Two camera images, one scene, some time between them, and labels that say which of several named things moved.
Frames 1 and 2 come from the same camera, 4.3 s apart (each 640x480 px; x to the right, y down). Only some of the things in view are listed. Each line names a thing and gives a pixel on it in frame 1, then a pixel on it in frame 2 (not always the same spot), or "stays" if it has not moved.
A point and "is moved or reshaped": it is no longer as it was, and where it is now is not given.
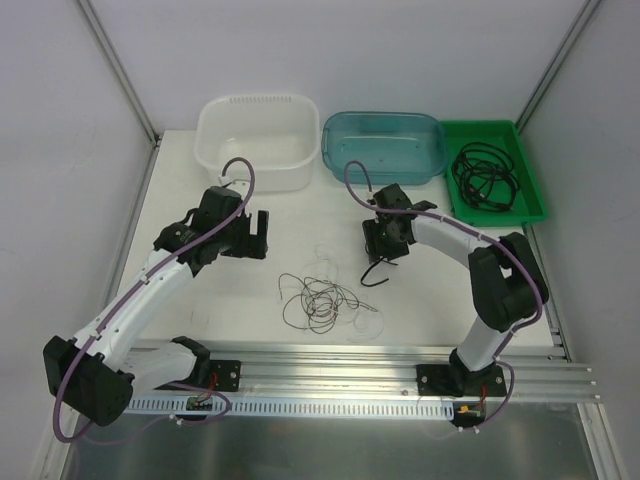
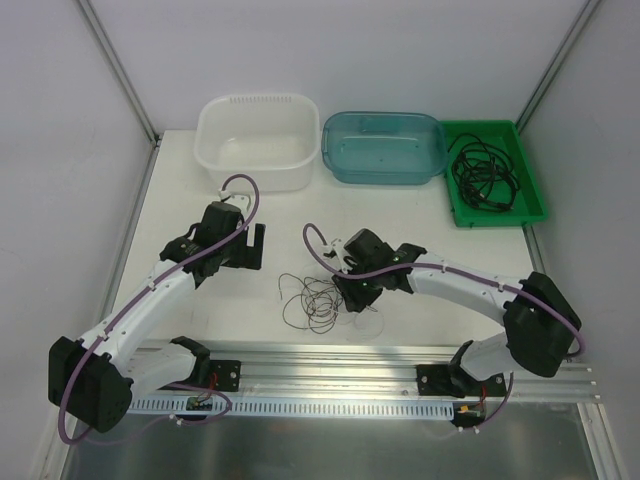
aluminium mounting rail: [390, 370] stays
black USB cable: [487, 179] stays
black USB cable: [486, 176] stays
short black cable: [373, 266] is moved or reshaped
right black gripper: [382, 248] -> [351, 293]
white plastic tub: [279, 134] stays
